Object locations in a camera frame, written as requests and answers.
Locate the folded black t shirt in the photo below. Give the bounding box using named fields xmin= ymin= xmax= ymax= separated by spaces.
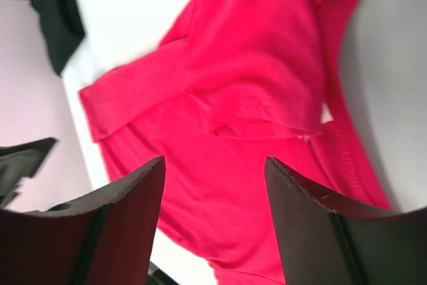
xmin=30 ymin=0 xmax=85 ymax=75

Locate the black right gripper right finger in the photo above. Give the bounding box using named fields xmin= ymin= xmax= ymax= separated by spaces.
xmin=264 ymin=158 xmax=426 ymax=285

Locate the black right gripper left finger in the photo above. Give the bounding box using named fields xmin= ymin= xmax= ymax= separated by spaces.
xmin=1 ymin=156 xmax=165 ymax=284

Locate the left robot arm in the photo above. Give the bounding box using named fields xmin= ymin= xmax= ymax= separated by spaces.
xmin=1 ymin=137 xmax=58 ymax=209

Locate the pink t shirt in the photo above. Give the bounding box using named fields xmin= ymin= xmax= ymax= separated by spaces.
xmin=79 ymin=0 xmax=389 ymax=284

